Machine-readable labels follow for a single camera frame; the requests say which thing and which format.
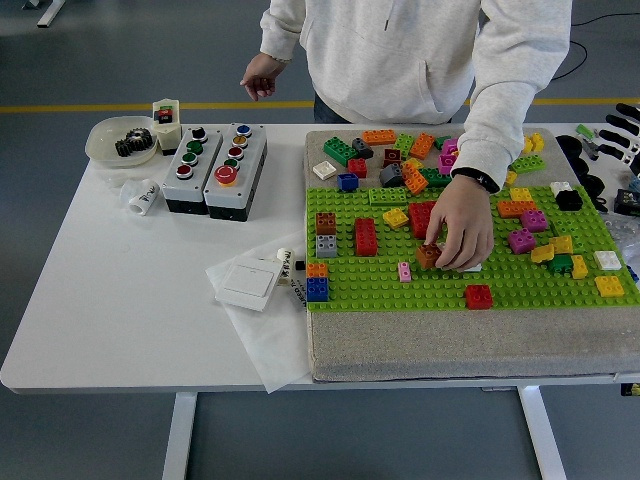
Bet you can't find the person's left hand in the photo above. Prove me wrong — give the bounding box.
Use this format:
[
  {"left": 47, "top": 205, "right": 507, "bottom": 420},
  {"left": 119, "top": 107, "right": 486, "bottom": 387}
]
[{"left": 424, "top": 177, "right": 497, "bottom": 274}]

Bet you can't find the person's right hand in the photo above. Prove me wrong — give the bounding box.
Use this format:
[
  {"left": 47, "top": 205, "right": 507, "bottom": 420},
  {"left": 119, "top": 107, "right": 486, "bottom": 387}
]
[{"left": 239, "top": 51, "right": 289, "bottom": 102}]

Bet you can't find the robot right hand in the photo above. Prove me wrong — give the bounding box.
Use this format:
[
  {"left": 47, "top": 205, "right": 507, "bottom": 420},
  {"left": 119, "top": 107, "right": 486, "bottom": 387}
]
[{"left": 597, "top": 102, "right": 640, "bottom": 169}]

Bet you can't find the green toy baseplate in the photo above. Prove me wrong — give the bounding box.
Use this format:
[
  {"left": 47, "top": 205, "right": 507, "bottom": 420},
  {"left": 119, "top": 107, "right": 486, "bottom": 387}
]
[{"left": 303, "top": 184, "right": 640, "bottom": 315}]

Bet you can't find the red long brick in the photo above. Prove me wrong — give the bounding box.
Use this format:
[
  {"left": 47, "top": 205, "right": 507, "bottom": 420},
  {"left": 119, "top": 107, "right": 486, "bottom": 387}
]
[
  {"left": 353, "top": 217, "right": 380, "bottom": 258},
  {"left": 407, "top": 200, "right": 439, "bottom": 240}
]

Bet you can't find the orange long brick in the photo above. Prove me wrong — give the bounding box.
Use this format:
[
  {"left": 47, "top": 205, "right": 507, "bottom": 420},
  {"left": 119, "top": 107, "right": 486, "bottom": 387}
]
[
  {"left": 401, "top": 163, "right": 430, "bottom": 196},
  {"left": 408, "top": 132, "right": 437, "bottom": 160},
  {"left": 361, "top": 128, "right": 398, "bottom": 147},
  {"left": 497, "top": 199, "right": 539, "bottom": 220}
]

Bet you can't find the dark green long brick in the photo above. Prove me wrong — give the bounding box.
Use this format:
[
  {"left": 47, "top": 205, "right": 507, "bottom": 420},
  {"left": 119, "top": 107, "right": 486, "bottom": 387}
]
[
  {"left": 322, "top": 137, "right": 360, "bottom": 167},
  {"left": 419, "top": 167, "right": 454, "bottom": 189}
]

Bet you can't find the black box green label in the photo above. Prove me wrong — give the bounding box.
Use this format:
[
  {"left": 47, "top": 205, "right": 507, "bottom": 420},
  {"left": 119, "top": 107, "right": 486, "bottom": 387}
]
[{"left": 613, "top": 188, "right": 640, "bottom": 217}]

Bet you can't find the lime green long brick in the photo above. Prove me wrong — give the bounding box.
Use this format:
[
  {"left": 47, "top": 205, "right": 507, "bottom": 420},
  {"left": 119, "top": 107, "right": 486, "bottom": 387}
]
[
  {"left": 367, "top": 187, "right": 409, "bottom": 208},
  {"left": 509, "top": 154, "right": 548, "bottom": 175}
]

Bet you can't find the black square brick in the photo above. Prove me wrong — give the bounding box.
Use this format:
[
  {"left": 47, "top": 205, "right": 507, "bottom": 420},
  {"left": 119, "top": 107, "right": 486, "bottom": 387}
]
[{"left": 554, "top": 189, "right": 585, "bottom": 211}]

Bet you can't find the emergency stop control box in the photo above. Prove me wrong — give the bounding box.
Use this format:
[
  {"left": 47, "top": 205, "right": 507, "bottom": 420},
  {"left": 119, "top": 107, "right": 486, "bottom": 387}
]
[{"left": 203, "top": 122, "right": 269, "bottom": 222}]

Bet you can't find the clear plastic bag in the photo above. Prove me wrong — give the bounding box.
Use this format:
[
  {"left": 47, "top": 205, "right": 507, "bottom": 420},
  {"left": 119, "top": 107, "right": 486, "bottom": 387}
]
[{"left": 599, "top": 212, "right": 640, "bottom": 271}]

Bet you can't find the dark green square brick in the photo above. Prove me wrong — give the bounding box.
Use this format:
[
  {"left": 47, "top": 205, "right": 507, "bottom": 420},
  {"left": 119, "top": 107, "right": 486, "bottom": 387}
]
[{"left": 547, "top": 253, "right": 575, "bottom": 275}]

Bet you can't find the person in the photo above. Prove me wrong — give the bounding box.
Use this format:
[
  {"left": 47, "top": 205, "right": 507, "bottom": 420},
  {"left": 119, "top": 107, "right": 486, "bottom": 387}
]
[{"left": 239, "top": 0, "right": 574, "bottom": 274}]

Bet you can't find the black metal gear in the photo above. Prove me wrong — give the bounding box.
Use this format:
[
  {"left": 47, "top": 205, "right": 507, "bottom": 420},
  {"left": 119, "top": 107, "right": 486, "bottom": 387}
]
[
  {"left": 127, "top": 127, "right": 155, "bottom": 151},
  {"left": 114, "top": 137, "right": 144, "bottom": 159}
]

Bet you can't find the four-button control box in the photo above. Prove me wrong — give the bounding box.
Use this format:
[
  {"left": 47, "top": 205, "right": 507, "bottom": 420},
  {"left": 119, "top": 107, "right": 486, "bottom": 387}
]
[{"left": 160, "top": 125, "right": 223, "bottom": 216}]

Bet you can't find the grey square brick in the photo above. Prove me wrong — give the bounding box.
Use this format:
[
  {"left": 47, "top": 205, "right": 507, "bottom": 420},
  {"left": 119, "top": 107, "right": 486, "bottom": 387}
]
[{"left": 314, "top": 234, "right": 338, "bottom": 260}]

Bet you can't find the grey-brown mat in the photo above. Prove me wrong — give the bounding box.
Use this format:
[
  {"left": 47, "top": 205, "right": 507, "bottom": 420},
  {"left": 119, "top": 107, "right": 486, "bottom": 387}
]
[{"left": 303, "top": 127, "right": 640, "bottom": 385}]

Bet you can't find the white pipe fitting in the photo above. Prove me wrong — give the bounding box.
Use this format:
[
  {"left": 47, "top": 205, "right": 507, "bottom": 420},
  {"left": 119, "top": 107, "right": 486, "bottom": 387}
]
[{"left": 119, "top": 177, "right": 162, "bottom": 218}]

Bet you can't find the white plastic bowl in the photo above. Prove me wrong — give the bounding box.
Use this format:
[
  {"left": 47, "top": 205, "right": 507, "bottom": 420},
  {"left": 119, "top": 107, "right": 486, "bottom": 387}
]
[{"left": 84, "top": 115, "right": 161, "bottom": 170}]

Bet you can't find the white printed tube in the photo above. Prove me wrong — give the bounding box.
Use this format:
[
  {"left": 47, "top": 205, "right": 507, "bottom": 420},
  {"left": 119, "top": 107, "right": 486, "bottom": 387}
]
[{"left": 287, "top": 282, "right": 308, "bottom": 313}]

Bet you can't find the white labelled tube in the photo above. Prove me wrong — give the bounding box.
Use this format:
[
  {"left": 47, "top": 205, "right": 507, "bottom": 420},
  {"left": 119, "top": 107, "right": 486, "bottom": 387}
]
[{"left": 273, "top": 246, "right": 297, "bottom": 289}]

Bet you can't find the distant white table leg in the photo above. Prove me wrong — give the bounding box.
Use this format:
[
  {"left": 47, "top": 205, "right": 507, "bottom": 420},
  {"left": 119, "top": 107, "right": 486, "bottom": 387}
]
[{"left": 22, "top": 0, "right": 66, "bottom": 29}]

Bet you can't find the white tissue paper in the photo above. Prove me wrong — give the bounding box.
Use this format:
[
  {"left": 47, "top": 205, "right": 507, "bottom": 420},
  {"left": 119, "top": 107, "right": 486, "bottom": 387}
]
[{"left": 204, "top": 242, "right": 315, "bottom": 394}]

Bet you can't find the looping black floor cable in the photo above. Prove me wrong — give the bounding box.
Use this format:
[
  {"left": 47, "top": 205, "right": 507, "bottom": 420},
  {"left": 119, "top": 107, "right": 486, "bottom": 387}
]
[{"left": 552, "top": 39, "right": 589, "bottom": 82}]

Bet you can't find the small cream switch box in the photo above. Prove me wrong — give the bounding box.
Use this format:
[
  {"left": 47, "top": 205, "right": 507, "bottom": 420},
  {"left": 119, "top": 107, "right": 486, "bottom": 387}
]
[{"left": 151, "top": 98, "right": 183, "bottom": 157}]

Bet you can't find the thin black floor cable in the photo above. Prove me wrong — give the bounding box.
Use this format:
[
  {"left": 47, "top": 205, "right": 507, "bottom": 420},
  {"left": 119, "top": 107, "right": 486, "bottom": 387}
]
[{"left": 572, "top": 9, "right": 640, "bottom": 27}]

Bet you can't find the white wall switch plate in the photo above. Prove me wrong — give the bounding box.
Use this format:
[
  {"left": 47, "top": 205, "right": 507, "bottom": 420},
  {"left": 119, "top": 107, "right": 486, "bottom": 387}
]
[{"left": 214, "top": 261, "right": 282, "bottom": 313}]

